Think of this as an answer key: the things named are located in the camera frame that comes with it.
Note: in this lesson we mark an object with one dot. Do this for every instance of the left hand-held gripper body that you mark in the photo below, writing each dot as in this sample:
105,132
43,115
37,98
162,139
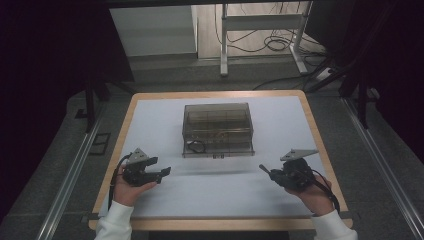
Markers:
135,173

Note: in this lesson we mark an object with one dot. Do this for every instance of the aluminium floor rail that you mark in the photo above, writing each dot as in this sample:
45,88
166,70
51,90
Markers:
383,166
66,186

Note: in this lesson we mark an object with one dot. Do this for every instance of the dark curtain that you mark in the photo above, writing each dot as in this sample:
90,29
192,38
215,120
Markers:
400,66
40,66

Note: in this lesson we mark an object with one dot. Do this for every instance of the person's right hand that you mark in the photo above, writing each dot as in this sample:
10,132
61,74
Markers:
318,198

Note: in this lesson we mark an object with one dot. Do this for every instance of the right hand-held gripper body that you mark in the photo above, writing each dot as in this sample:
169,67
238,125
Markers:
298,175

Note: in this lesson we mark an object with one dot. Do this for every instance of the person's left hand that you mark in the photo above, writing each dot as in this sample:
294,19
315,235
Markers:
126,196

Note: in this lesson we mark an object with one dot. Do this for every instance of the white metal desk frame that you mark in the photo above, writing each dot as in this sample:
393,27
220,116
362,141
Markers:
263,21

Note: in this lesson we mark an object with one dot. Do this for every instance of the smoky transparent drawer box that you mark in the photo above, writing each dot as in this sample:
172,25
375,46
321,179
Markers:
216,116

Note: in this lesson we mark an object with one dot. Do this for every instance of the black metal stand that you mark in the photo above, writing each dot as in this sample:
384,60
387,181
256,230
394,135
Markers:
362,106
90,110

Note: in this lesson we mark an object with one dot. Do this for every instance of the white cabinet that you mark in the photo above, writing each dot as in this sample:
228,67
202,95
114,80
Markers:
153,30

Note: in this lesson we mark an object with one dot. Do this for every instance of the white table mat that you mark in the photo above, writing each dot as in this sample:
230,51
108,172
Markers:
156,110

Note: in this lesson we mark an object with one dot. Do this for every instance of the white power strip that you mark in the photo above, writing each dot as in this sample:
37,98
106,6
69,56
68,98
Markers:
324,74

